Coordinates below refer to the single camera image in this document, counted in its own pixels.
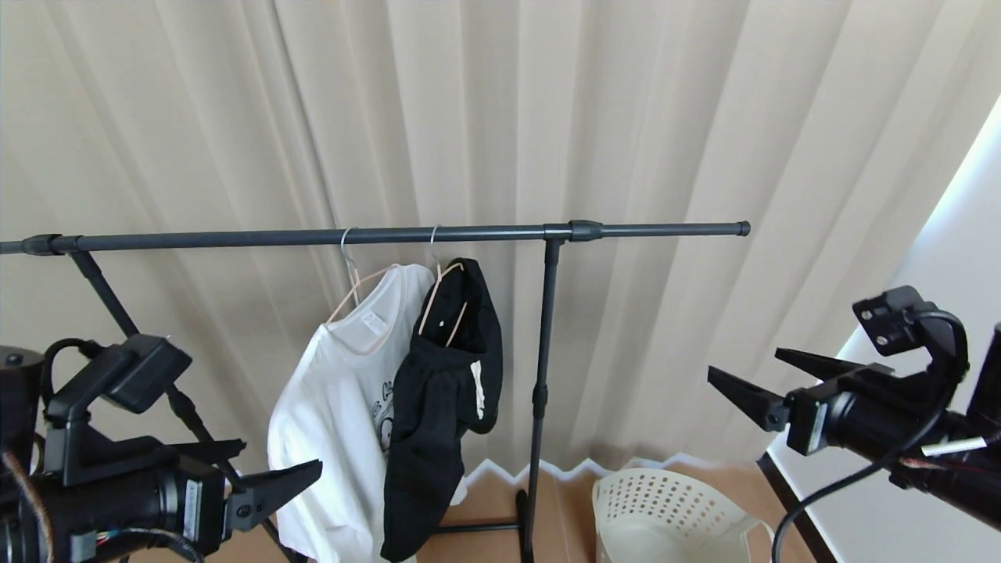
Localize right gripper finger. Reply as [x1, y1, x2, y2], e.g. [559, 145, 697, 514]
[707, 366, 792, 433]
[774, 347, 895, 380]

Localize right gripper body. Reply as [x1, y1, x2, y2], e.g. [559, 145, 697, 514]
[786, 364, 939, 457]

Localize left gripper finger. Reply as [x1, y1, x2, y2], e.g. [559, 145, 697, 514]
[160, 438, 247, 468]
[225, 458, 324, 534]

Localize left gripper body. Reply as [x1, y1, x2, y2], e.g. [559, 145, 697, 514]
[45, 457, 235, 561]

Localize white printed t-shirt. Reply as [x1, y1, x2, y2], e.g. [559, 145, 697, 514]
[267, 264, 470, 563]

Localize black garment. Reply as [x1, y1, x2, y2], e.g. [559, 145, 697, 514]
[381, 258, 504, 563]

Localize pink clothes hanger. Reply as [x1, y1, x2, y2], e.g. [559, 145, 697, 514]
[325, 227, 401, 354]
[417, 225, 470, 349]

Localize white laundry basket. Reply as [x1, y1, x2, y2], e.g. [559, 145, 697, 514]
[592, 468, 775, 563]

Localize black clothes rack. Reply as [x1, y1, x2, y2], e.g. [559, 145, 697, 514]
[0, 221, 752, 563]

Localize beige curtain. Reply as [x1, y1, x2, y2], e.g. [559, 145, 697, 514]
[0, 0, 1001, 478]

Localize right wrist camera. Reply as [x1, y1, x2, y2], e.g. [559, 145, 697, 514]
[852, 285, 971, 392]

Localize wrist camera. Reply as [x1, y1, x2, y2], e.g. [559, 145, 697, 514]
[41, 335, 193, 486]
[852, 285, 971, 392]

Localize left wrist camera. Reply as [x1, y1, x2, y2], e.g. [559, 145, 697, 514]
[41, 335, 193, 486]

